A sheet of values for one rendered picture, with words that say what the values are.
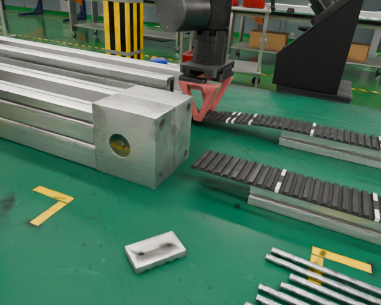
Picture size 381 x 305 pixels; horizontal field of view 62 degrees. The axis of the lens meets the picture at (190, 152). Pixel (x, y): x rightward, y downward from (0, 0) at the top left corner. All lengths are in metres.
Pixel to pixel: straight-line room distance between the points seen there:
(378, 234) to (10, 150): 0.48
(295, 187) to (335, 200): 0.04
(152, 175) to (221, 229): 0.11
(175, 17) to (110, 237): 0.31
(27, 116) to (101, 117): 0.13
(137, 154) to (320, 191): 0.22
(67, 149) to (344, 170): 0.40
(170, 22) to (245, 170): 0.24
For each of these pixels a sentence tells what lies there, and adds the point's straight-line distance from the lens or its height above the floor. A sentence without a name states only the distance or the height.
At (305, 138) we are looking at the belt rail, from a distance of 0.54.
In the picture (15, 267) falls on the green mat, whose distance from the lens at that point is 0.33.
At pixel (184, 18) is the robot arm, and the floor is 0.97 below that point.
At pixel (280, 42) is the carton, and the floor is 0.34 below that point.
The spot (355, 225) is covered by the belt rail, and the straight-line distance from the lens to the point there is 0.39.
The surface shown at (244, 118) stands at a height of 0.81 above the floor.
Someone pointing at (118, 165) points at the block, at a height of 0.80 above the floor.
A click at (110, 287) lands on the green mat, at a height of 0.78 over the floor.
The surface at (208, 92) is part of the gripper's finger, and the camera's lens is 0.53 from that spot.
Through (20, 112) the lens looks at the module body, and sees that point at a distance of 0.51.
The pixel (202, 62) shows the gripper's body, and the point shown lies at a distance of 0.55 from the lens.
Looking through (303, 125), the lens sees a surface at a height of 0.81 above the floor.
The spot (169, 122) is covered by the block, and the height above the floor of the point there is 0.86.
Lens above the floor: 1.00
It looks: 27 degrees down
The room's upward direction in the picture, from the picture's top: 4 degrees clockwise
